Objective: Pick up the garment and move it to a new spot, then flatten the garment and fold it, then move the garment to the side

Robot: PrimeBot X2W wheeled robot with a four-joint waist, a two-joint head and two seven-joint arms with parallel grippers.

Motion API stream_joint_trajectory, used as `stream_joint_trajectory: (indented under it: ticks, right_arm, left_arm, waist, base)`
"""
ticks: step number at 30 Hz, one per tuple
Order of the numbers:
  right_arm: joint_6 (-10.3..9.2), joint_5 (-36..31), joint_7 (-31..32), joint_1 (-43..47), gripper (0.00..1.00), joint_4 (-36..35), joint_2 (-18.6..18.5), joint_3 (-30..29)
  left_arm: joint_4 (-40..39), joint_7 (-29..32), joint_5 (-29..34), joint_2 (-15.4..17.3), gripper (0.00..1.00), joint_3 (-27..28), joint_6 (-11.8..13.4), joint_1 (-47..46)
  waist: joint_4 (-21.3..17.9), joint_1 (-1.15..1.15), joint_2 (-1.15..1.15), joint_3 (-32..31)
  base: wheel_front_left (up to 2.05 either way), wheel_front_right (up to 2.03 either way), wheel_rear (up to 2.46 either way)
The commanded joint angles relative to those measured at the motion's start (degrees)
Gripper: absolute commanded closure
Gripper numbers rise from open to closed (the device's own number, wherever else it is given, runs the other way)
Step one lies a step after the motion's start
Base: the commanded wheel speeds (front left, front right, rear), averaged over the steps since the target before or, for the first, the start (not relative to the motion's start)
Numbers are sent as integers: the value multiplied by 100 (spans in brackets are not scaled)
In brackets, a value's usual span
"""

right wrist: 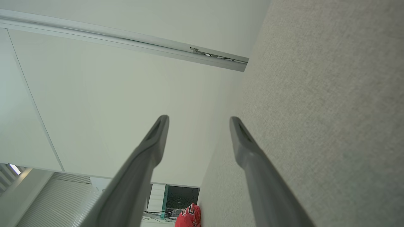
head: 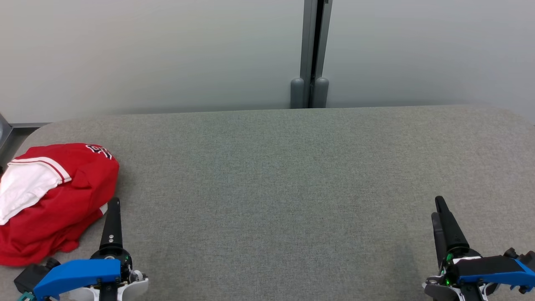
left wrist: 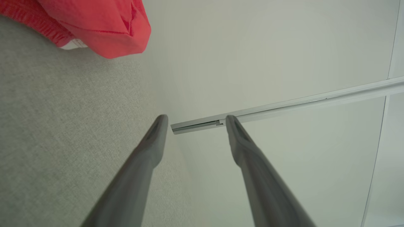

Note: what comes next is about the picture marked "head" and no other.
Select red shorts with white stripes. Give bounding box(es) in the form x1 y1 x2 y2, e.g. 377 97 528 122
0 205 108 267

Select grey partition post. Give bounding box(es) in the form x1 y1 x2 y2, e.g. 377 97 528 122
300 0 333 108

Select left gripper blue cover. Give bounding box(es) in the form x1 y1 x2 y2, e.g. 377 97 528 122
33 197 133 301

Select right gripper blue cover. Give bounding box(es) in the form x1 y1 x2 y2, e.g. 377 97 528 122
423 196 535 301

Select red jersey with black number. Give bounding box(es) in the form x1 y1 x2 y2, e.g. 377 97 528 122
0 143 120 255

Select grey rounded post foot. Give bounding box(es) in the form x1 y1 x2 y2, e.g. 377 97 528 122
290 77 306 109
313 77 330 109

